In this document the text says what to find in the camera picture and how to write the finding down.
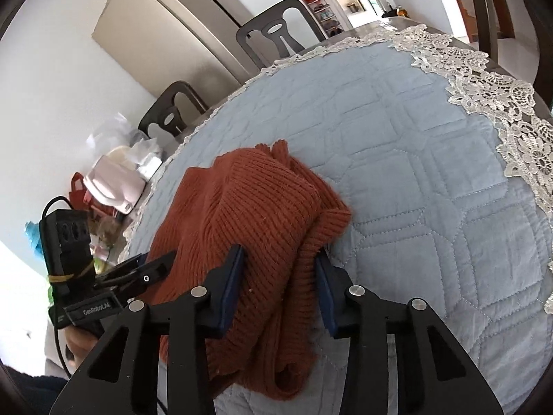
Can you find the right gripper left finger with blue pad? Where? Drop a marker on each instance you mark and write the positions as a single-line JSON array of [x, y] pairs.
[[223, 285]]

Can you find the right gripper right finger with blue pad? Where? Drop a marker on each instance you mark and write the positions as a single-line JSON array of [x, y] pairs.
[[333, 284]]

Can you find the rust orange knit sweater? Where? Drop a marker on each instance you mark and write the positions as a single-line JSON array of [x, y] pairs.
[[265, 200]]

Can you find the person's left hand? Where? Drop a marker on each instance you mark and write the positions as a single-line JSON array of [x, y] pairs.
[[77, 343]]

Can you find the blue box on table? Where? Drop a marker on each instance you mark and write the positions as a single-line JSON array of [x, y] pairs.
[[33, 236]]

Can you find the red gift bag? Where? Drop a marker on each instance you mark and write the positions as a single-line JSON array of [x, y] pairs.
[[82, 199]]

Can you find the light blue quilted table mat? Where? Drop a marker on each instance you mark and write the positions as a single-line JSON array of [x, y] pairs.
[[434, 216]]

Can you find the pink white electric kettle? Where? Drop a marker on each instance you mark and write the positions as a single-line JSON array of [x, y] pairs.
[[114, 185]]

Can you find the white tissue box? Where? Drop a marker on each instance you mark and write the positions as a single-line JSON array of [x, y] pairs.
[[146, 157]]

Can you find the clear plastic bag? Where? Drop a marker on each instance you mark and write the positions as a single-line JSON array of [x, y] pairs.
[[116, 131]]

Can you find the dark chair far left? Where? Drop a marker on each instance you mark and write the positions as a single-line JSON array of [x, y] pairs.
[[165, 114]]

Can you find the dark chair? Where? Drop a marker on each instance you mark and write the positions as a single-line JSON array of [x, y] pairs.
[[517, 35], [165, 114], [272, 25]]

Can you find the white lace tablecloth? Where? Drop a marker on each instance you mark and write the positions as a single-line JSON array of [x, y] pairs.
[[525, 140]]

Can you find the silver refrigerator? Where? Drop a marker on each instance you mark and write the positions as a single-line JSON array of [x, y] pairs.
[[159, 42]]

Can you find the dark chair far centre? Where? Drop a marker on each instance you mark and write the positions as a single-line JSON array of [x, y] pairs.
[[272, 25]]

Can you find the dark chair right side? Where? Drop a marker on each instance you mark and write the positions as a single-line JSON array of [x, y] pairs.
[[517, 35]]

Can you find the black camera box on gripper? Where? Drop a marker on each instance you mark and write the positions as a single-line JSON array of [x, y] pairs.
[[65, 240]]

